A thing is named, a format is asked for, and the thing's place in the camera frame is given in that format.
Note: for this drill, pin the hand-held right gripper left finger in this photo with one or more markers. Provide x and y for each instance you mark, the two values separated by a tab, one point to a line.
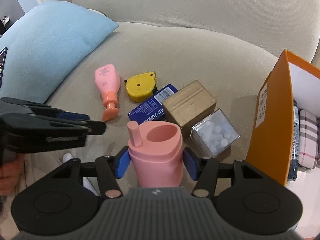
122	165

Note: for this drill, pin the person's left hand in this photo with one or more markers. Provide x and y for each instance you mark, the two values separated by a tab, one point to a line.
10	175

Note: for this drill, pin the small white object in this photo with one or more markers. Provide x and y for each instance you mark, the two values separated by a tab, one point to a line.
68	158

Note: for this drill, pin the small brown cardboard box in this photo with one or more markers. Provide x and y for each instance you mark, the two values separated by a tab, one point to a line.
190	105

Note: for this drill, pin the clear plastic box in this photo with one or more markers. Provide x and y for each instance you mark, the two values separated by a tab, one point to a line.
217	132

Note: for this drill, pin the pink plastic cup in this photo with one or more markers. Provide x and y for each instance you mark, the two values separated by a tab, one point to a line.
155	165

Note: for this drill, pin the plaid glasses case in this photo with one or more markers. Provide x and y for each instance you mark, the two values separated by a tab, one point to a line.
308	140

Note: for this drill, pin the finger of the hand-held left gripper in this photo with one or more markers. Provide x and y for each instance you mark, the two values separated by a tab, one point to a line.
62	132
72	116

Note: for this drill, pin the light blue pillow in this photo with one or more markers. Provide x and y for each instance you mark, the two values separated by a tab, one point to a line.
50	45

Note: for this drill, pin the pink pump bottle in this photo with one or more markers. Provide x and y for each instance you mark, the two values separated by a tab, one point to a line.
107	82

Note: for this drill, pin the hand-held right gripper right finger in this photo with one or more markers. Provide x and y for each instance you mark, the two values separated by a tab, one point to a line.
190	163

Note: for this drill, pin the yellow tape measure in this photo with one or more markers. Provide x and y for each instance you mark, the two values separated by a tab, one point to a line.
140	87

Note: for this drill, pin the orange cardboard box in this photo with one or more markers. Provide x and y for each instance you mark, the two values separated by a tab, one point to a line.
270	120

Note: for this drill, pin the beige sofa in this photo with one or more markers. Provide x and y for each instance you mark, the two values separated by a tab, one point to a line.
200	17

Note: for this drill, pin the dark blue can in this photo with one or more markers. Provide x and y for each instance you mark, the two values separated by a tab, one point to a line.
294	145

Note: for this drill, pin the blue metal tin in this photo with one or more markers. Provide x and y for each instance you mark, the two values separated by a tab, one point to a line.
147	110

